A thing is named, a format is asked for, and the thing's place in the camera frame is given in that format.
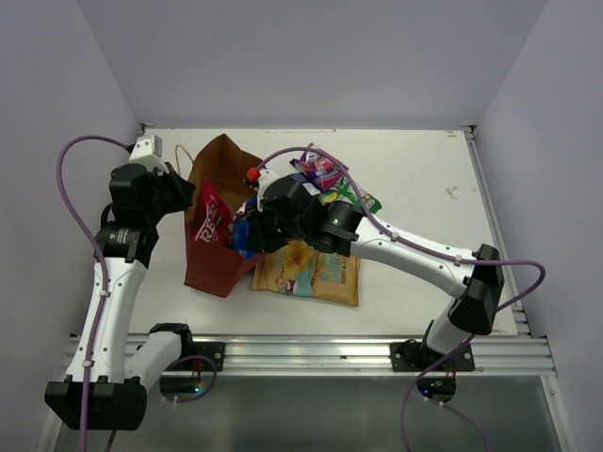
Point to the pink Real chips bag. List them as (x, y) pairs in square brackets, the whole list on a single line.
[(216, 217)]

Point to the tan popcorn chips bag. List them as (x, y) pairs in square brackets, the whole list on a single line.
[(298, 270)]

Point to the purple candy bag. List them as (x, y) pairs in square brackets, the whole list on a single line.
[(319, 170)]

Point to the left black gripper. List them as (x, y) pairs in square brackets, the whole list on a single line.
[(183, 188)]

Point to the red paper bag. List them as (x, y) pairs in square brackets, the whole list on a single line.
[(211, 267)]

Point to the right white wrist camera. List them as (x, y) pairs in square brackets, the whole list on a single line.
[(260, 180)]

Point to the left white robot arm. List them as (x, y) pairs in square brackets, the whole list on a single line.
[(104, 389)]

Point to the small dark blue snack bag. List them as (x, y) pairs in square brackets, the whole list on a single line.
[(302, 179)]

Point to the aluminium mounting rail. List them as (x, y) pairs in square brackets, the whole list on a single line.
[(371, 356)]

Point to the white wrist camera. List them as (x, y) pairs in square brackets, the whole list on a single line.
[(260, 180), (147, 151)]

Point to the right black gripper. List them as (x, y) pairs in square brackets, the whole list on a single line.
[(260, 236)]

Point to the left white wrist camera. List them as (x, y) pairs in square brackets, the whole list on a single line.
[(147, 151)]

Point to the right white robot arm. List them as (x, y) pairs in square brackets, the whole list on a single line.
[(471, 278)]

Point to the green snack bag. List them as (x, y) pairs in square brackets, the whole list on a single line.
[(342, 191)]

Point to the blue Doritos chips bag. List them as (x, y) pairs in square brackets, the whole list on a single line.
[(244, 234)]

